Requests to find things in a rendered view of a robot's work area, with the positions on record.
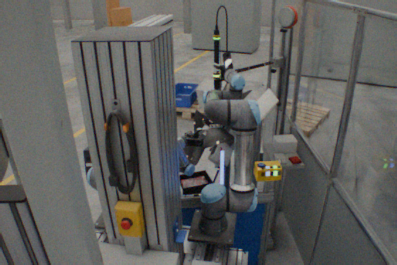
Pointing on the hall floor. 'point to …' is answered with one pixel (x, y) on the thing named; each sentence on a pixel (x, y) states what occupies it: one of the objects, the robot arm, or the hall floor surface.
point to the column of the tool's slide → (282, 90)
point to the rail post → (266, 233)
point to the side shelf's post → (276, 204)
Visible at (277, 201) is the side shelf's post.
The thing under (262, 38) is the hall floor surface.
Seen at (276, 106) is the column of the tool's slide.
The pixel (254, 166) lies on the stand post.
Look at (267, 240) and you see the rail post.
